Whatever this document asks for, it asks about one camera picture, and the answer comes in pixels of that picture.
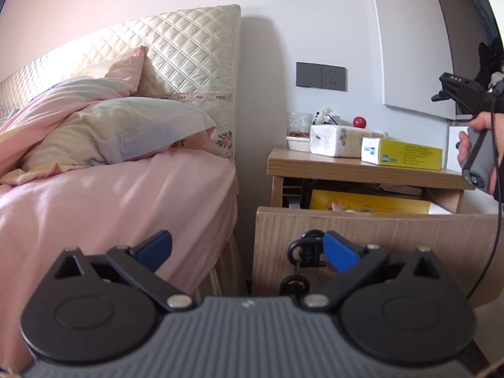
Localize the pastel striped pillow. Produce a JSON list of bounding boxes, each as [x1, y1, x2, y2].
[[20, 96, 221, 172]]

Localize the quilted cream headboard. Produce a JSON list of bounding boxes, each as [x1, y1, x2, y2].
[[1, 4, 241, 160]]

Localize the wooden nightstand drawer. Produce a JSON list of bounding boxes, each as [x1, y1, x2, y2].
[[252, 190, 503, 308]]

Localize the yellow box in drawer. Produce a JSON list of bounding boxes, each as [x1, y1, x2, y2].
[[309, 189, 432, 214]]

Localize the wooden nightstand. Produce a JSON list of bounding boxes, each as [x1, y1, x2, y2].
[[266, 147, 470, 213]]

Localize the white tissue pack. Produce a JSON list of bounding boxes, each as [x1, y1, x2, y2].
[[309, 125, 389, 159]]

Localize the clear plastic cup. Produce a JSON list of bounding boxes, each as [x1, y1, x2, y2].
[[286, 112, 313, 138]]

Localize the red ball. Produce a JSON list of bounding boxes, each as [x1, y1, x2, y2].
[[353, 116, 366, 129]]

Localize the grey wall socket panel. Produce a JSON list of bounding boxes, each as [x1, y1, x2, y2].
[[295, 62, 348, 91]]

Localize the white flower ornament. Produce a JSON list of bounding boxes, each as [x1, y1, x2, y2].
[[313, 107, 335, 125]]

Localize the pink striped duvet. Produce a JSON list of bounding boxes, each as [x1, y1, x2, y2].
[[0, 45, 149, 186]]

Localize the yellow white box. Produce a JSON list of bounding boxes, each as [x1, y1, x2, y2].
[[360, 137, 443, 171]]

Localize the white food tray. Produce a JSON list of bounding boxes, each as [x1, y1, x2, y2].
[[286, 136, 310, 153]]

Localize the pink bed with sheet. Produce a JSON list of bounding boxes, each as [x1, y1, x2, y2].
[[1, 148, 246, 372]]

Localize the person's right hand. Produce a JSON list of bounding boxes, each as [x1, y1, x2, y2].
[[457, 112, 503, 201]]

